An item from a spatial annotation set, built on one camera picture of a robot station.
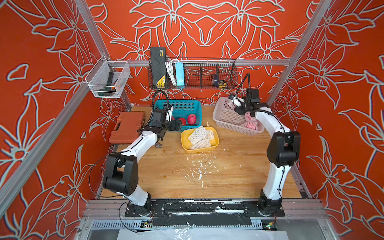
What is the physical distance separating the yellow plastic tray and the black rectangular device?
35 centimetres

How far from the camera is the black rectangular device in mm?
869

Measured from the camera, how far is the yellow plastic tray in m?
0.92
